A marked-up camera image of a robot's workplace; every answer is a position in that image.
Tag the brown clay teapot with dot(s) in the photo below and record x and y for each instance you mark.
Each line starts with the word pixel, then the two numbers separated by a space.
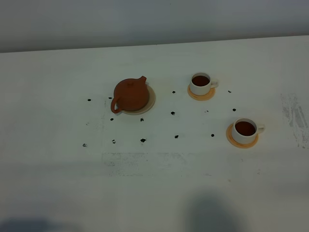
pixel 130 95

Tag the beige teapot saucer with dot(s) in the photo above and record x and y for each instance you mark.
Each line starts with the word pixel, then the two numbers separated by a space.
pixel 147 107

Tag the far white teacup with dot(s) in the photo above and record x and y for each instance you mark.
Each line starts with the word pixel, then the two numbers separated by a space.
pixel 201 84

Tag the white teacup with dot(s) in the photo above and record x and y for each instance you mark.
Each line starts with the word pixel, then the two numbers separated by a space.
pixel 201 84
pixel 245 130

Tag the far orange coaster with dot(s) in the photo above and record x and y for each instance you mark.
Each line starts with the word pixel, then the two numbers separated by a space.
pixel 205 97

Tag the orange coaster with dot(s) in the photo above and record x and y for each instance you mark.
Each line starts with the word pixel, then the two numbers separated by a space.
pixel 205 97
pixel 241 144

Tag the near orange coaster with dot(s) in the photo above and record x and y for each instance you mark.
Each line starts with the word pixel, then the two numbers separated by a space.
pixel 241 144

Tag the near white teacup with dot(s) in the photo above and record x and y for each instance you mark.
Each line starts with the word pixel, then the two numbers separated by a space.
pixel 245 130

